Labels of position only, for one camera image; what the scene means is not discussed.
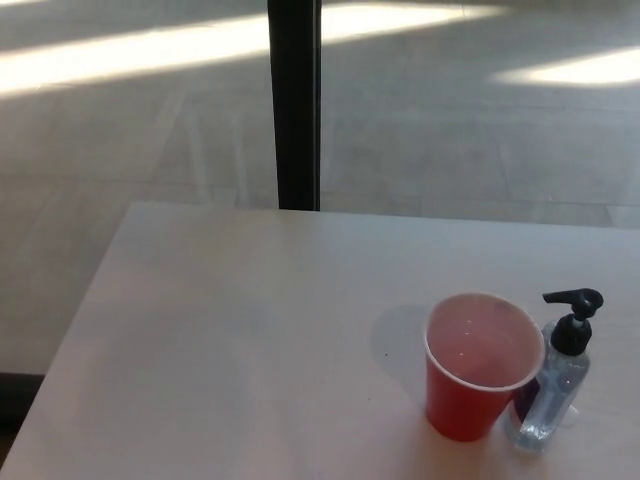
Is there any black window frame post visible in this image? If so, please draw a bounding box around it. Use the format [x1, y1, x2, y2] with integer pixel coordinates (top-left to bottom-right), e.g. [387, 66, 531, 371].
[266, 0, 322, 211]

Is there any red plastic cup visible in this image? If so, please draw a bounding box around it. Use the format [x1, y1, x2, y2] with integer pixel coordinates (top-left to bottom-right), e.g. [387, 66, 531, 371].
[422, 293, 545, 443]

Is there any clear pump soap bottle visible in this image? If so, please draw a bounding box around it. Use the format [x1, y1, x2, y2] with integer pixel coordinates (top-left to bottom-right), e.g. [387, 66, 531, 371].
[502, 287, 605, 449]

